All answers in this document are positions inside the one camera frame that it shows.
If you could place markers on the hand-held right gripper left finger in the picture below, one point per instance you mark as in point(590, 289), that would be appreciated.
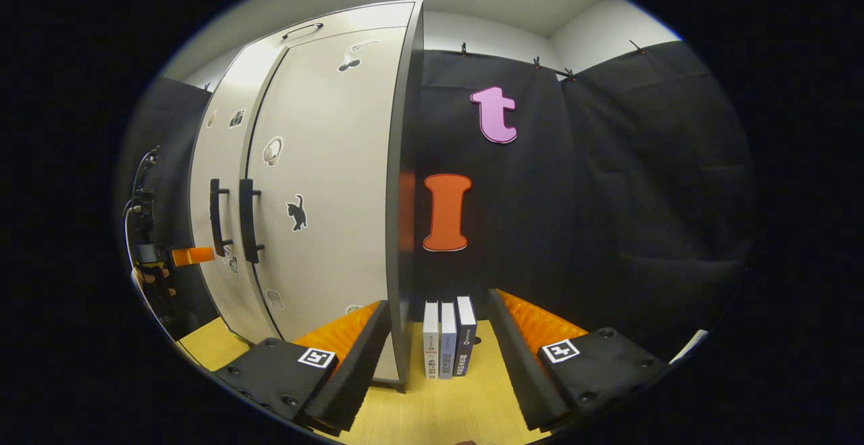
point(364, 364)

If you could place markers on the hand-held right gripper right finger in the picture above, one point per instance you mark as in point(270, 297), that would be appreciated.
point(516, 364)

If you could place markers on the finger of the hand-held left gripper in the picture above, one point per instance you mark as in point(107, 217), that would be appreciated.
point(192, 256)

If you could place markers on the white cabinet door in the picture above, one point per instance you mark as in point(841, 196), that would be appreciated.
point(337, 195)
point(226, 161)

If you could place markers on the dark navy book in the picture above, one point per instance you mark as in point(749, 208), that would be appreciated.
point(466, 337)

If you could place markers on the white book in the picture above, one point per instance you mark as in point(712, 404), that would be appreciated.
point(430, 340)

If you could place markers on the grey-blue book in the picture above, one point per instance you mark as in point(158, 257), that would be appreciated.
point(447, 340)

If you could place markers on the black backdrop cloth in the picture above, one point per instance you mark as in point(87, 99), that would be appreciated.
point(607, 195)

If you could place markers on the white cabinet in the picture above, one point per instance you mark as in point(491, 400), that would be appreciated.
point(408, 161)

